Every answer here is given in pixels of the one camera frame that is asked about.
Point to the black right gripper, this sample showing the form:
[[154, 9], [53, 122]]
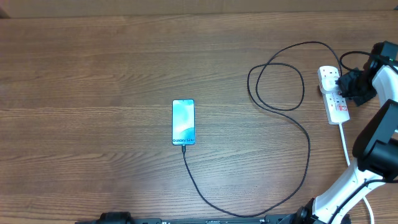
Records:
[[343, 83]]

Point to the blue screen smartphone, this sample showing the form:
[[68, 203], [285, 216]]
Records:
[[183, 122]]

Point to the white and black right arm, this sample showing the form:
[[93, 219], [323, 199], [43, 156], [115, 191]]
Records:
[[374, 151]]

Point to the white charger plug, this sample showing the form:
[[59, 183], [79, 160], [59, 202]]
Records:
[[329, 85]]

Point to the white power strip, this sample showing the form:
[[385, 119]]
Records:
[[335, 105]]

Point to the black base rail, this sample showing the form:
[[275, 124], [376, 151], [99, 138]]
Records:
[[126, 218]]

